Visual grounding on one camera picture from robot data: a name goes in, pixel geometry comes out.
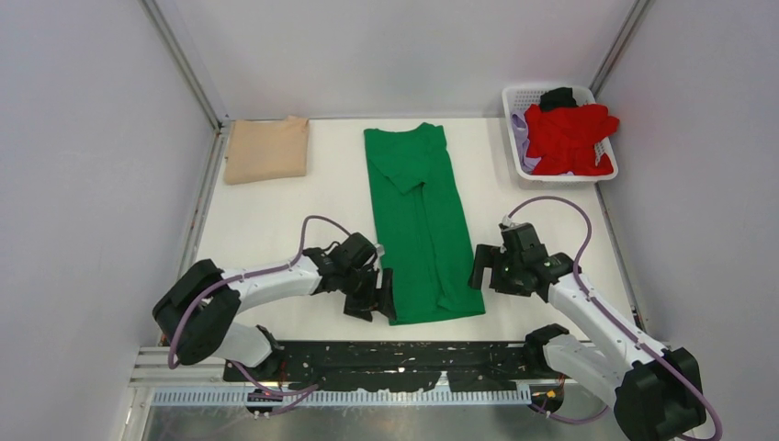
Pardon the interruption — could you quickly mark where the green t-shirt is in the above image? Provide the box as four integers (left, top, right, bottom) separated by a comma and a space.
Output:
364, 123, 485, 325

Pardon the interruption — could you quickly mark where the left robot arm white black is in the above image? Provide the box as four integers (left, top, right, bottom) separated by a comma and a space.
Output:
152, 232, 397, 368

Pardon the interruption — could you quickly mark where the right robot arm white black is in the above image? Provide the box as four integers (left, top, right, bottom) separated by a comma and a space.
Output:
469, 223, 706, 440

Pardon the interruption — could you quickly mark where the lavender t-shirt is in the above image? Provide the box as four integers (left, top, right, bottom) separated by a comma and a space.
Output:
511, 113, 540, 175

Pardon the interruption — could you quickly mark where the red t-shirt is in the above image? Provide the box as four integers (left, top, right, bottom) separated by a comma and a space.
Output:
525, 104, 620, 176

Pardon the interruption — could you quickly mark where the folded beige t-shirt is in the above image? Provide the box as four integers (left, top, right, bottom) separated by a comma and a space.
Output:
223, 116, 310, 186

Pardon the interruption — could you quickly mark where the white plastic laundry basket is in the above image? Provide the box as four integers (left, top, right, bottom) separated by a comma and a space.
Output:
502, 82, 619, 189

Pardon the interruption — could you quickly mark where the black t-shirt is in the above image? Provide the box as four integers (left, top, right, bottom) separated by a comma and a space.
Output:
538, 87, 578, 112

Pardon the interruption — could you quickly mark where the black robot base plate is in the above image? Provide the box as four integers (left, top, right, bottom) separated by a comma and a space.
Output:
249, 341, 561, 392

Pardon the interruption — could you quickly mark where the aluminium frame rail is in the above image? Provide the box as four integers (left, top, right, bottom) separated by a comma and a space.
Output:
129, 346, 686, 408

